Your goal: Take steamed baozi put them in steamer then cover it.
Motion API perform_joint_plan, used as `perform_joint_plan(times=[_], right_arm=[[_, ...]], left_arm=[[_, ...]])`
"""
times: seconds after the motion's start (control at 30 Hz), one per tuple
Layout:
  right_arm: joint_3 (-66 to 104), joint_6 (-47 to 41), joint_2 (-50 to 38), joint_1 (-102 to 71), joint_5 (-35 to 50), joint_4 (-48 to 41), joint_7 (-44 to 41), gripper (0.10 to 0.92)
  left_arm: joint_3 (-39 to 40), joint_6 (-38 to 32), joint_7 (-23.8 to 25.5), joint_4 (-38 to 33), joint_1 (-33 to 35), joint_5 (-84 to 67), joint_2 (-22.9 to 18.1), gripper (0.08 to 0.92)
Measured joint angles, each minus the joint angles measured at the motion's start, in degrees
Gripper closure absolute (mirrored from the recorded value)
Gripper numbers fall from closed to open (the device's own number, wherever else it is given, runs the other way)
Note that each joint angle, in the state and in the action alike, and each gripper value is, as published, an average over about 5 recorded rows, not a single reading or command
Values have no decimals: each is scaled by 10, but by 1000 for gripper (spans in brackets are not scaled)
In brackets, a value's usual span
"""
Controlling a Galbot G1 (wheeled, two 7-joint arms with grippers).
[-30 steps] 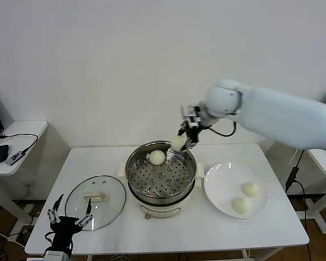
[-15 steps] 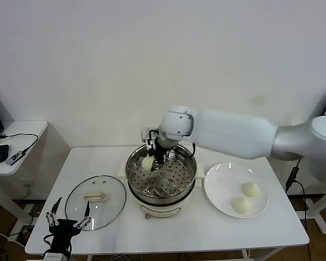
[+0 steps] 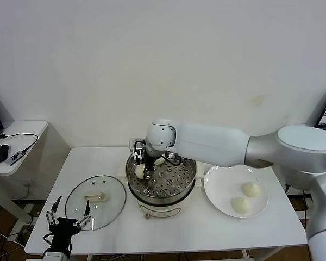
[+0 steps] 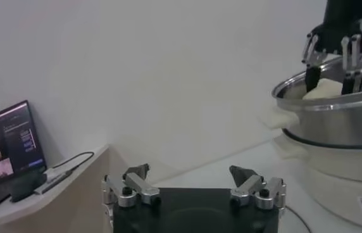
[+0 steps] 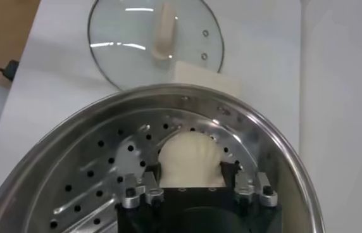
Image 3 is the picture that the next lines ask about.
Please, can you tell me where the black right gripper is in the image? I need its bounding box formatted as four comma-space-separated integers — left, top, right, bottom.
133, 146, 164, 179

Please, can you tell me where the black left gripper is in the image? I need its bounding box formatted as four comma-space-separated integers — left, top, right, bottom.
45, 196, 92, 252

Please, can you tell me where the glass lid with cream handle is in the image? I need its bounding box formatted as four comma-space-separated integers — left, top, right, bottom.
65, 175, 127, 232

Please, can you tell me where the stainless steel steamer basket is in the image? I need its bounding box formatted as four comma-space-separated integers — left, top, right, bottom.
124, 151, 198, 201

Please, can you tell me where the white power strip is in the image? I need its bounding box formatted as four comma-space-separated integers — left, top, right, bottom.
23, 203, 36, 219

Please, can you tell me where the cream electric cooker pot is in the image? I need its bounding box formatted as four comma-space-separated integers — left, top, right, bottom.
118, 161, 204, 220

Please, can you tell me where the grey usb hub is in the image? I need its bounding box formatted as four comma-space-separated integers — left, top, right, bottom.
5, 151, 27, 166

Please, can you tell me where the white round plate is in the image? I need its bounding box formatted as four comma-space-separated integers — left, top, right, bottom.
203, 164, 269, 219

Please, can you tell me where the white side table with mouse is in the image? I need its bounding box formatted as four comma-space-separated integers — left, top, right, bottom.
0, 121, 48, 226

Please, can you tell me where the white wall plug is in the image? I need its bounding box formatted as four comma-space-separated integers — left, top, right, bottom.
23, 181, 35, 197

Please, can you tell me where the black usb hub cable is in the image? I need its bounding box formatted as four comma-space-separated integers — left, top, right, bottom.
0, 133, 39, 153

